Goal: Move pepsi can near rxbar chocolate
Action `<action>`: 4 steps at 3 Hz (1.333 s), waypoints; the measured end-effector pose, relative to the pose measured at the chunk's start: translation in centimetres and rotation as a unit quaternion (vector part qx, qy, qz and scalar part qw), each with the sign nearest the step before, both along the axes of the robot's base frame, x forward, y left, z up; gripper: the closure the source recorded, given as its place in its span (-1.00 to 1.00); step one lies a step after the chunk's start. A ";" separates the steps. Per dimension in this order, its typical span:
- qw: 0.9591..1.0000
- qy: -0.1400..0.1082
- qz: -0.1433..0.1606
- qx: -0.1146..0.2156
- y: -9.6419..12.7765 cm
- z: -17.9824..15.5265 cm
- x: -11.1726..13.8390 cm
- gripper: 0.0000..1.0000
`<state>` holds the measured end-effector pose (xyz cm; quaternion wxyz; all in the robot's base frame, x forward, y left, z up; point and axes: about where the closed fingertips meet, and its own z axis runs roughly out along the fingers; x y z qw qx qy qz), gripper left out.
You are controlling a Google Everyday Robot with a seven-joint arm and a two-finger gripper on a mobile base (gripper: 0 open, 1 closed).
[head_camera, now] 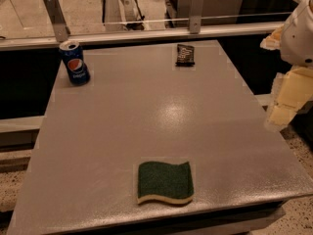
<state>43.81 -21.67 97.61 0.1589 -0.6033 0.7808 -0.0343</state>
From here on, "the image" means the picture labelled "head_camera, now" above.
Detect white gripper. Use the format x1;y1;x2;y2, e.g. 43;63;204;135
260;0;313;128

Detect blue pepsi can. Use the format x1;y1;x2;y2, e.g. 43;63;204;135
59;40;90;85

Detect dark rxbar chocolate bar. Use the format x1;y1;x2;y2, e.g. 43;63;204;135
176;44;195;67

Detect green yellow sponge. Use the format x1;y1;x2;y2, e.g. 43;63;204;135
137;162;194;205

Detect metal rail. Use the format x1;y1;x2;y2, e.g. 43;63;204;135
0;22;283;51

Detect right metal bracket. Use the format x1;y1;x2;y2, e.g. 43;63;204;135
189;0;204;34

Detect metal bracket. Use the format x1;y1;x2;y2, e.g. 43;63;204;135
43;0;70;42
189;0;204;34

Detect left metal bracket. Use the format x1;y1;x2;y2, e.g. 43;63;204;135
43;0;70;42

